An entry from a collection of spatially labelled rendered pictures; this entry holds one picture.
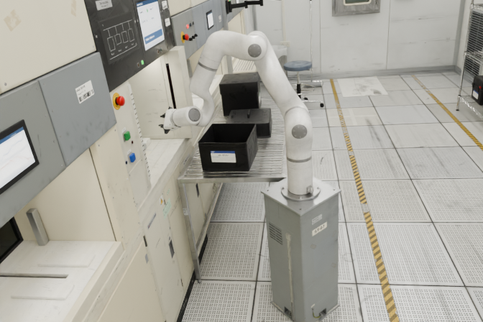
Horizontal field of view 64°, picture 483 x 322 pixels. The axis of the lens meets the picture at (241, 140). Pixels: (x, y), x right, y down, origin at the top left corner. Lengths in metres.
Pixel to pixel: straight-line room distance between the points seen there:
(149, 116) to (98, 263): 1.08
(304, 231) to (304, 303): 0.44
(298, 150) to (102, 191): 0.84
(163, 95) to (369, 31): 4.50
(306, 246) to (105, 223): 0.91
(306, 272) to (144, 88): 1.34
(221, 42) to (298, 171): 0.68
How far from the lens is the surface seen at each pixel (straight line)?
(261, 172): 2.11
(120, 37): 1.69
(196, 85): 1.70
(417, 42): 6.53
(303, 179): 1.84
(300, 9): 6.21
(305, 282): 2.06
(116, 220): 1.59
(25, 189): 1.15
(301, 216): 1.80
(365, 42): 6.37
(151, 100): 2.35
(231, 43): 1.61
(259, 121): 2.51
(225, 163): 2.14
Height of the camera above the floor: 1.79
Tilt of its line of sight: 24 degrees down
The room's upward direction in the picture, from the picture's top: 6 degrees counter-clockwise
